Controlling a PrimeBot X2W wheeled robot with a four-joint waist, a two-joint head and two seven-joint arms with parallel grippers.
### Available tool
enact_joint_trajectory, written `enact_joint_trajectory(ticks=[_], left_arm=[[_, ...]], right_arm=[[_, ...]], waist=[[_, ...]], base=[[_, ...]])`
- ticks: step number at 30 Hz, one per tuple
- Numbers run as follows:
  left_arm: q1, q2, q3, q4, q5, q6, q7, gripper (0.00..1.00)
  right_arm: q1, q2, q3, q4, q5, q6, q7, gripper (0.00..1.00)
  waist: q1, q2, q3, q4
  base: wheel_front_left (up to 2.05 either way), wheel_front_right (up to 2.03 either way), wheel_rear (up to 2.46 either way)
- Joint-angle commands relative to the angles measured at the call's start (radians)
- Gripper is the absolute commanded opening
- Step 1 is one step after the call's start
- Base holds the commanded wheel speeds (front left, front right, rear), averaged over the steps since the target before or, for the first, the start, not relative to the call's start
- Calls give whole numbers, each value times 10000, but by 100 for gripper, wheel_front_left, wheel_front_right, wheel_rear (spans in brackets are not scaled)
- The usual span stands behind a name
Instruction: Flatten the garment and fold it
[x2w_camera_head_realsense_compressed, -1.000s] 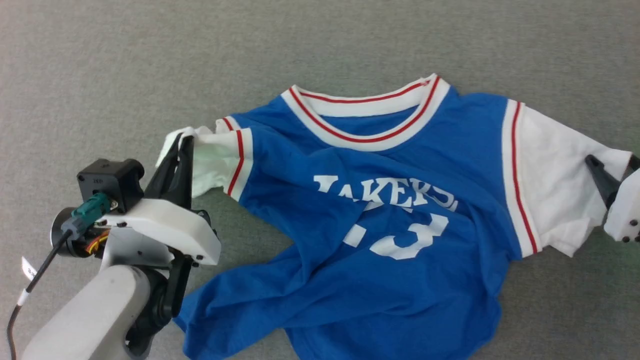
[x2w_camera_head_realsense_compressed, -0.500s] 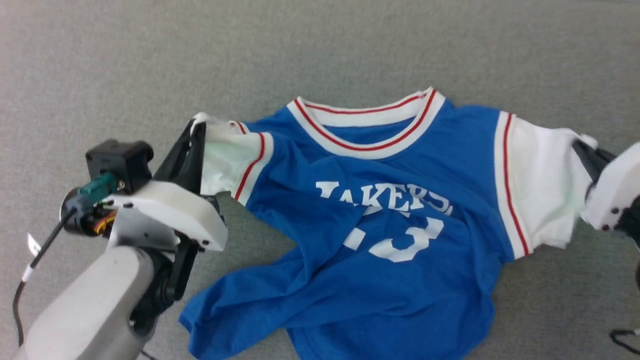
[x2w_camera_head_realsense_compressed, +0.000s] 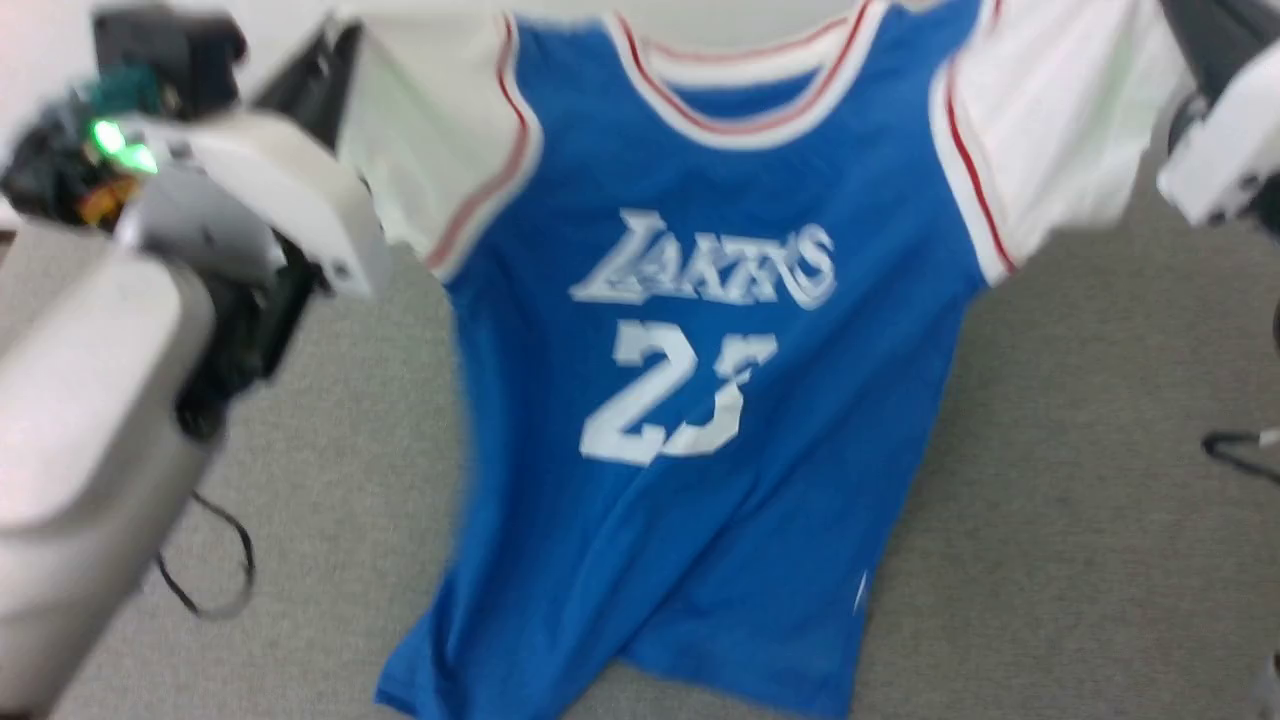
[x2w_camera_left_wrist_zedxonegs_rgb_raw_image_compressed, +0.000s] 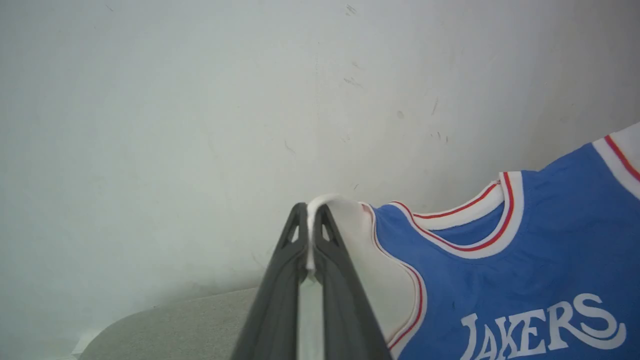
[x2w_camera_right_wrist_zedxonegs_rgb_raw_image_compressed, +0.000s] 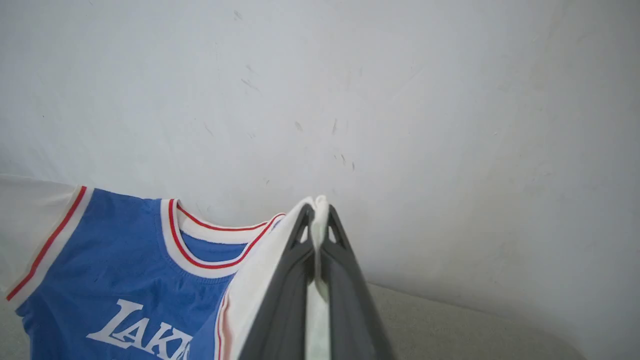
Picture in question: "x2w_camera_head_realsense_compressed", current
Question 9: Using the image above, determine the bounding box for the black round cable plug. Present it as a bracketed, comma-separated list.
[0, 95, 141, 229]

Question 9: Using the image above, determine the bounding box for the grey fabric sofa surface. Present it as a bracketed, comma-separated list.
[40, 150, 1280, 720]

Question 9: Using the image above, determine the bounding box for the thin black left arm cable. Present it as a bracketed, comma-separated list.
[155, 488, 258, 621]

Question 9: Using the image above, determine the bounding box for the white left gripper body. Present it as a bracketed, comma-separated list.
[115, 108, 393, 299]

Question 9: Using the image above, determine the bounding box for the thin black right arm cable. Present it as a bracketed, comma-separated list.
[1200, 426, 1280, 491]

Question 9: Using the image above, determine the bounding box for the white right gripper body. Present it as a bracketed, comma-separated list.
[1157, 42, 1280, 231]

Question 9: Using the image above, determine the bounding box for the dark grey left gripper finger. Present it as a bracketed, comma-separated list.
[252, 20, 365, 153]

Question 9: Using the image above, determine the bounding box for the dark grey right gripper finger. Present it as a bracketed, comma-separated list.
[1160, 0, 1280, 98]

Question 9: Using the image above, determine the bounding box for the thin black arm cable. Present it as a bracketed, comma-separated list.
[155, 488, 258, 621]
[1200, 426, 1280, 491]

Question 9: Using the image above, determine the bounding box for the blue white Lakers jersey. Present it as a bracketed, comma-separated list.
[335, 0, 1196, 720]

